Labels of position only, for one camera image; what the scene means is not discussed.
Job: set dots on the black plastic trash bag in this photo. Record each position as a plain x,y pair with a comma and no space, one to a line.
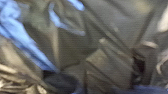
66,43

